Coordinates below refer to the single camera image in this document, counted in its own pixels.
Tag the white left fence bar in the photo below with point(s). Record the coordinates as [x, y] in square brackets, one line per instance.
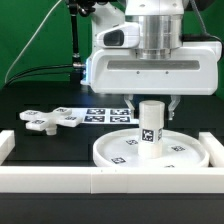
[7, 143]

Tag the white cross-shaped table base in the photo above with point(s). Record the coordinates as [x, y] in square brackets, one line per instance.
[41, 121]

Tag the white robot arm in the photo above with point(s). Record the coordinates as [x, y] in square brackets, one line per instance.
[165, 16]

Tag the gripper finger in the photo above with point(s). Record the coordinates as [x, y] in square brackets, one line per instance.
[128, 98]
[175, 100]

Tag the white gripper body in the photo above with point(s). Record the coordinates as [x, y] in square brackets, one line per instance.
[130, 60]

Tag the white front fence bar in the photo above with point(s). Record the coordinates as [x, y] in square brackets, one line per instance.
[95, 180]

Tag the white round table top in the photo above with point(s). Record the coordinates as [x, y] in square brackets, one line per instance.
[120, 148]

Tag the white marker sheet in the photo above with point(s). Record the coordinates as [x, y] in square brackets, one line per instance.
[105, 115]

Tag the white fence bar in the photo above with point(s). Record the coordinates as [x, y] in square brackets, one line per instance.
[214, 148]
[7, 143]
[95, 180]

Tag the white right fence bar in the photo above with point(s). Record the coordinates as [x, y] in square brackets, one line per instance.
[214, 148]

